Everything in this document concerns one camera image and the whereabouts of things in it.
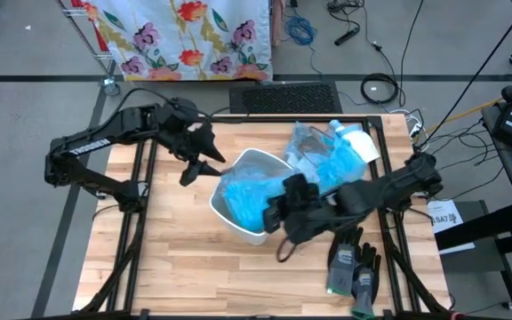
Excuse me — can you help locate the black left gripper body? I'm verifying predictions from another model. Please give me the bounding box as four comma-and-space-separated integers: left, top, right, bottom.
156, 98, 215, 162

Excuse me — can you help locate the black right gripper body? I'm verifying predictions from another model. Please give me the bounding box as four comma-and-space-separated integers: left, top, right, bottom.
279, 172, 342, 244

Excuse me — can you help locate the white plastic trash bin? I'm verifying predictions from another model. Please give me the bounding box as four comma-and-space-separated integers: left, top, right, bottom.
208, 148, 298, 247

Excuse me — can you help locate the pale blue trash bag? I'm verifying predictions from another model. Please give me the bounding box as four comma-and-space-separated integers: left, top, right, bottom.
281, 120, 369, 196

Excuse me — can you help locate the blue white trash bag roll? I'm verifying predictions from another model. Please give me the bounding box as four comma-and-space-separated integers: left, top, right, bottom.
328, 118, 381, 164

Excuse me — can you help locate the grey black work glove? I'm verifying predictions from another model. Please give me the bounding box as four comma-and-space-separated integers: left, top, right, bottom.
325, 226, 366, 297
350, 242, 382, 320

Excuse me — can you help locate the floral patterned cloth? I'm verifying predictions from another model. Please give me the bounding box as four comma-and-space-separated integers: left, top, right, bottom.
82, 0, 274, 83

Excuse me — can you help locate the black floor mat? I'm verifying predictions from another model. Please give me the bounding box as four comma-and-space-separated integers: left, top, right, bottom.
228, 81, 344, 115

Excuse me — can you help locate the wooden workbench with bins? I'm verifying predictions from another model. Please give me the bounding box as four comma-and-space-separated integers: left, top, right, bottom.
77, 114, 452, 320

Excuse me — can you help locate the white paper sign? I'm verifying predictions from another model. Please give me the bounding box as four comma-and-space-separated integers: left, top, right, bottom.
427, 198, 465, 236

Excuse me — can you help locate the white power strip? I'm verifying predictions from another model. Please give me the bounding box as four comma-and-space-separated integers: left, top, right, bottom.
388, 108, 425, 140

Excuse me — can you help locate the pink hanging cloth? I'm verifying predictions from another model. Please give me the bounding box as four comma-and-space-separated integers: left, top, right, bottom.
270, 0, 284, 48

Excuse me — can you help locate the black desk leg base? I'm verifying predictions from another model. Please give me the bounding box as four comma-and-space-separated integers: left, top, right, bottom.
436, 202, 512, 312

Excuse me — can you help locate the black power strip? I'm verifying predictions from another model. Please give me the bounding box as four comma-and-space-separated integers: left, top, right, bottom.
333, 27, 361, 47

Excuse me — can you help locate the black side desk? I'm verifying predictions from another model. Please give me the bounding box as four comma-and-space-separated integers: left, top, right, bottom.
480, 104, 512, 235

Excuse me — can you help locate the thin black pole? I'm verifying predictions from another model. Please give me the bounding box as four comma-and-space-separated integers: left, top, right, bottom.
415, 0, 512, 150

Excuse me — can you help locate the black right arm cable loop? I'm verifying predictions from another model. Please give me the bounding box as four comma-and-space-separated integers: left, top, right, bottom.
275, 236, 300, 264

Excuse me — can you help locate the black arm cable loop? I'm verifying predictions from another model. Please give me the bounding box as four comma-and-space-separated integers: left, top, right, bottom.
275, 236, 300, 264
116, 86, 251, 124

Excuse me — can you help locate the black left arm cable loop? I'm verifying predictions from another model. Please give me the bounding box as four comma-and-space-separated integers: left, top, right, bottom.
116, 86, 251, 124

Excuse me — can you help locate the metal wire rack cart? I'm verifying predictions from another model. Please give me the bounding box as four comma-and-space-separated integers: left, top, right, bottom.
58, 0, 123, 98

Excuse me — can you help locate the black coiled cable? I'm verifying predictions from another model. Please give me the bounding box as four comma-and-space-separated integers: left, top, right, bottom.
359, 72, 401, 106

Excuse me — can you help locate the blue coiled cable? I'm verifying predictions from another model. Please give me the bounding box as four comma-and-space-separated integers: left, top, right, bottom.
284, 12, 319, 47

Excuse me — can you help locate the long black floor cable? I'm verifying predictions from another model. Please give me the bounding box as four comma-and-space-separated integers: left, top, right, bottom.
373, 0, 426, 108

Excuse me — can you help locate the black cable bundle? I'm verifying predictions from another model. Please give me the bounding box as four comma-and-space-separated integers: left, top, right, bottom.
326, 0, 366, 14

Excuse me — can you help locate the yellow cable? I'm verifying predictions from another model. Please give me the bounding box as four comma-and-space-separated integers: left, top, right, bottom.
424, 81, 512, 131

